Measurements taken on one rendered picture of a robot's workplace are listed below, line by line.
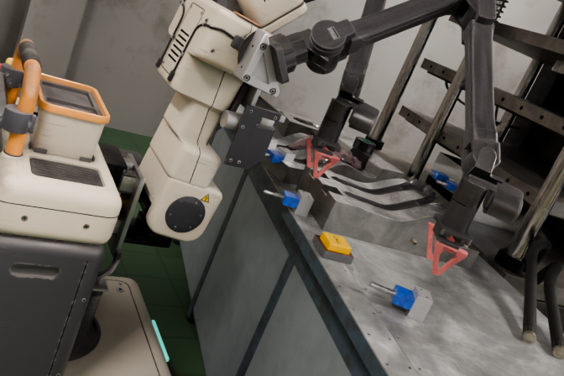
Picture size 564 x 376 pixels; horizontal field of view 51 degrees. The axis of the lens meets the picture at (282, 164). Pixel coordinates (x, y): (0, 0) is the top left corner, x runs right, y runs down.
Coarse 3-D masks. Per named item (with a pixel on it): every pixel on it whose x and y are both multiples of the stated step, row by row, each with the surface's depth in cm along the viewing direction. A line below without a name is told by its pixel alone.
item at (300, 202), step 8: (264, 192) 155; (272, 192) 156; (288, 192) 158; (304, 192) 159; (280, 200) 158; (288, 200) 155; (296, 200) 156; (304, 200) 156; (312, 200) 156; (296, 208) 156; (304, 208) 157; (304, 216) 157
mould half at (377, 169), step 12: (288, 144) 199; (348, 144) 214; (300, 156) 192; (372, 156) 211; (276, 168) 181; (288, 168) 177; (300, 168) 180; (336, 168) 187; (348, 168) 190; (372, 168) 201; (384, 168) 200; (396, 168) 208; (288, 180) 179; (360, 180) 195; (372, 180) 198
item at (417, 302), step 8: (376, 288) 126; (384, 288) 126; (400, 288) 127; (416, 288) 127; (392, 296) 127; (400, 296) 124; (408, 296) 124; (416, 296) 124; (424, 296) 124; (400, 304) 125; (408, 304) 125; (416, 304) 124; (424, 304) 124; (408, 312) 125; (416, 312) 124; (424, 312) 124; (416, 320) 125
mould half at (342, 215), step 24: (312, 168) 172; (312, 192) 165; (360, 192) 169; (408, 192) 174; (336, 216) 153; (360, 216) 155; (384, 216) 157; (408, 216) 161; (432, 216) 161; (384, 240) 160; (408, 240) 162; (432, 240) 164; (456, 264) 169
